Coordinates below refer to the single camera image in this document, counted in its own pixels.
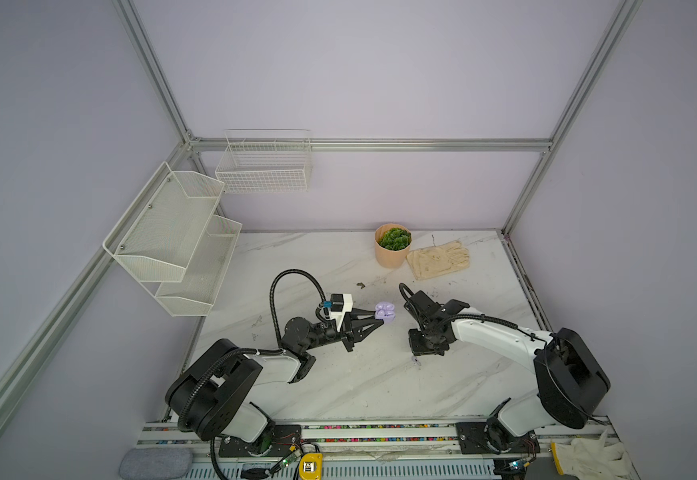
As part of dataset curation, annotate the orange pot with green plant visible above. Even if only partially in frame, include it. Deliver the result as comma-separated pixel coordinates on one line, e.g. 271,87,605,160
374,224,411,269

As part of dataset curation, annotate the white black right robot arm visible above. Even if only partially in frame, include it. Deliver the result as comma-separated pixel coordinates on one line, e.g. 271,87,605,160
399,283,611,451

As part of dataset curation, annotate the white mesh lower shelf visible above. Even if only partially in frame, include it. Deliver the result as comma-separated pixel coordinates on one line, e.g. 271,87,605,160
156,215,242,317

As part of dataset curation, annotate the white glove yellow cuff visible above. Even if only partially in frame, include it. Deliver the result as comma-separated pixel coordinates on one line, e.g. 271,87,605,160
550,433,632,480

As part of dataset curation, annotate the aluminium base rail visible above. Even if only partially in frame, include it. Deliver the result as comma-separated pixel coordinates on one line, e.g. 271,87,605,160
134,416,619,463

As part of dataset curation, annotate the white mesh upper shelf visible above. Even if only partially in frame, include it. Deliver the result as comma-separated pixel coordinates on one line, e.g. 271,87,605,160
102,169,224,283

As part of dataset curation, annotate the white wire basket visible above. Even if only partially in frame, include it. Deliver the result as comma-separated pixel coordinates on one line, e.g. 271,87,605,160
216,129,312,194

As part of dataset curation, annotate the grey sponge pad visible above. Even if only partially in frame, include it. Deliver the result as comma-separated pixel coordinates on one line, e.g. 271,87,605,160
118,448,194,480

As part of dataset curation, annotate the white mesh shelf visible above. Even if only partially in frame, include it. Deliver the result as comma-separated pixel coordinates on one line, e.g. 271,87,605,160
102,169,224,283
156,215,242,317

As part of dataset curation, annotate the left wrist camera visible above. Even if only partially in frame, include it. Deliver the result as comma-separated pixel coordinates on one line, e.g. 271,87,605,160
322,293,353,332

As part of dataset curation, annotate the purple earbud charging case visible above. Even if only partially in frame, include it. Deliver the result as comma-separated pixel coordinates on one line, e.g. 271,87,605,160
374,301,396,324

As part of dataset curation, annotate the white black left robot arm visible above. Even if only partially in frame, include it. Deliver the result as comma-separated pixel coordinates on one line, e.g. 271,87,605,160
164,269,396,443

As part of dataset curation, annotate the yellow tag box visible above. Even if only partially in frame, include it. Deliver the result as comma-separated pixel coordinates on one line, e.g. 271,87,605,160
298,453,324,480

